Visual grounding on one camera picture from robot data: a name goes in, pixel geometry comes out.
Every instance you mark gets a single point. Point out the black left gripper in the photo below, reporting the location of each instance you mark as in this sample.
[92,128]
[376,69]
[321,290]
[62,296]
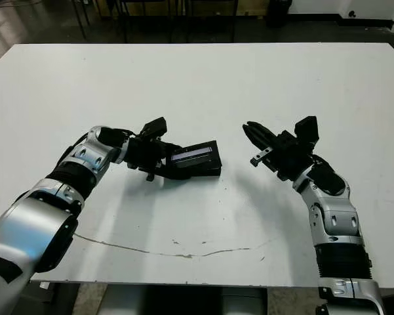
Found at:
[144,152]

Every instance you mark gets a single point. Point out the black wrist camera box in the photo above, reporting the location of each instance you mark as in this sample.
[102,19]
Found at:
[154,128]
[308,129]

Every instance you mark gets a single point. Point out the grey black robot torso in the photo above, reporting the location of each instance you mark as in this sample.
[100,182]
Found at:
[187,302]

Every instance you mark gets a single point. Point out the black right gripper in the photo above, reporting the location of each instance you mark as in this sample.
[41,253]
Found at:
[288,154]

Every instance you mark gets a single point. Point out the black box lid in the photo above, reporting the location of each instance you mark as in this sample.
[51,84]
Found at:
[200,160]

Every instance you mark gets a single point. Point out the small black round object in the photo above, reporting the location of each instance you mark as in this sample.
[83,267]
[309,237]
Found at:
[352,13]

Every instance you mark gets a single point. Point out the black box base white insert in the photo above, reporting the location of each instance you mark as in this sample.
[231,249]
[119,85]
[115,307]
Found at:
[213,174]

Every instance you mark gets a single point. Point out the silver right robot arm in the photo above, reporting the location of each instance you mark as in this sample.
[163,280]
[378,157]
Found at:
[337,223]

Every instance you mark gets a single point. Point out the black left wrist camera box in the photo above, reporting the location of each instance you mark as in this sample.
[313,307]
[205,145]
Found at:
[154,128]

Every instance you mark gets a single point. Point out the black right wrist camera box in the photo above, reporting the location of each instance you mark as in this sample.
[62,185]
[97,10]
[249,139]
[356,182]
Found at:
[308,129]

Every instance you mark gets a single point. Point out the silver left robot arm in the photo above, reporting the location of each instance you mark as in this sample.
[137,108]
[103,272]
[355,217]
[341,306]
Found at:
[29,216]

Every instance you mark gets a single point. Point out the black waste bin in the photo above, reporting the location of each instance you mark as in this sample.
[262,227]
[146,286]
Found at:
[279,13]

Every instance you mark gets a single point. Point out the thin black metal leg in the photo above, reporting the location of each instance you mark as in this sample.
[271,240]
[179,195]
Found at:
[82,19]

